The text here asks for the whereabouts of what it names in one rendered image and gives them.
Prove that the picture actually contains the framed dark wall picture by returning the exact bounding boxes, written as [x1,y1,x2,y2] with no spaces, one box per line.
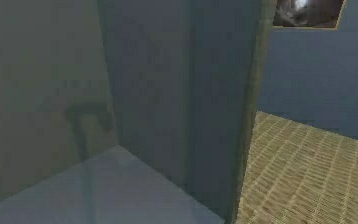
[272,0,348,31]

